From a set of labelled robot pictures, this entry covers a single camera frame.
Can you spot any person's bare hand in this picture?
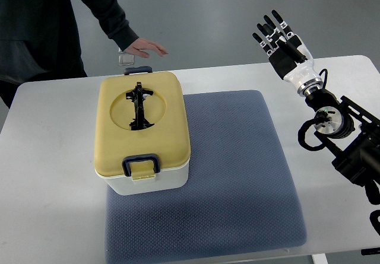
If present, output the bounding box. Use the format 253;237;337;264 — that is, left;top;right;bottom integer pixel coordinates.
123;38;169;58

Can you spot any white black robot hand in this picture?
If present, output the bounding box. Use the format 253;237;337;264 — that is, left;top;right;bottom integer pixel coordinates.
252;10;325;97

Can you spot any yellow storage box lid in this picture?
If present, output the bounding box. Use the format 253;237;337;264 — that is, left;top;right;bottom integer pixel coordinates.
94;72;191;181

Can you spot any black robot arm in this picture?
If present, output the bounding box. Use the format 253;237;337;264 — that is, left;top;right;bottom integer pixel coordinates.
297;69;379;205

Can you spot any dark grey sleeved forearm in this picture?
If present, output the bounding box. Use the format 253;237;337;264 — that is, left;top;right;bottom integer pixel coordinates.
81;0;139;50

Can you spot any white storage box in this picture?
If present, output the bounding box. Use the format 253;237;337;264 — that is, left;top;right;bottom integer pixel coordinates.
96;159;189;196

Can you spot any lower metal floor plate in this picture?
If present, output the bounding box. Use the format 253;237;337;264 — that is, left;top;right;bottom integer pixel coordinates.
118;54;135;66

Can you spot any person's dark clothed torso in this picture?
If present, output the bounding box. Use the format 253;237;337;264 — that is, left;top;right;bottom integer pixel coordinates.
1;0;86;107

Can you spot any blue quilted mat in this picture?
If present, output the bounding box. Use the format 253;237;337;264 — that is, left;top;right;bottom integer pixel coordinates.
105;90;307;263

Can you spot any white table leg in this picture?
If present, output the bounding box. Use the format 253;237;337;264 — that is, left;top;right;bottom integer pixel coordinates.
311;253;328;264

